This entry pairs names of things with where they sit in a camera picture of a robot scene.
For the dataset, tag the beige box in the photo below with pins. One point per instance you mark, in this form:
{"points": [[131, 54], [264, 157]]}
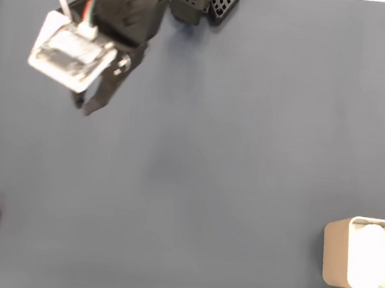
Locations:
{"points": [[335, 250]]}

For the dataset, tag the white crumpled paper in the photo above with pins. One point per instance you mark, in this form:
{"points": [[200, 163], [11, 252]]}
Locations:
{"points": [[371, 254]]}

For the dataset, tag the white camera module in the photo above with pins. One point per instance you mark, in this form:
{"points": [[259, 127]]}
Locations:
{"points": [[70, 53]]}

